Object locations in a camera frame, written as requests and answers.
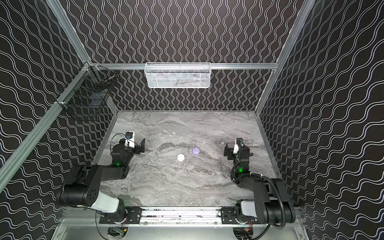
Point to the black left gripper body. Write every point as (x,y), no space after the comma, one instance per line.
(137,147)

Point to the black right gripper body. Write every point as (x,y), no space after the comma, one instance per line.
(237,154)

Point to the purple earbud charging case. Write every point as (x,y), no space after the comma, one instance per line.
(196,151)

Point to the white earbud charging case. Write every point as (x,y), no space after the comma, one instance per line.
(181,157)

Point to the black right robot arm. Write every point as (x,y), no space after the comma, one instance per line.
(271,204)

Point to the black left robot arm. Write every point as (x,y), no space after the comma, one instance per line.
(81,189)

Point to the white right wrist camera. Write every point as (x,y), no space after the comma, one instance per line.
(236,149)

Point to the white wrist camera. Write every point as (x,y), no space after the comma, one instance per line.
(236,149)
(130,140)

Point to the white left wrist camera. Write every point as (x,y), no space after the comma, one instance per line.
(130,140)

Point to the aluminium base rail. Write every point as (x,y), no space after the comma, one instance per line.
(159,217)

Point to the black wire basket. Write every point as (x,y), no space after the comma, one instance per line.
(89,98)

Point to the white wire mesh basket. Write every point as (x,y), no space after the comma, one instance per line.
(178,78)

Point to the aluminium frame back bar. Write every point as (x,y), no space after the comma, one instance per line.
(213,66)

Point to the aluminium frame post left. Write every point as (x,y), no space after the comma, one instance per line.
(16,160)

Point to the aluminium frame post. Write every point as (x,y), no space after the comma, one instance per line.
(298,25)
(16,160)

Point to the aluminium frame post right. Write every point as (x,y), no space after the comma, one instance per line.
(298,25)

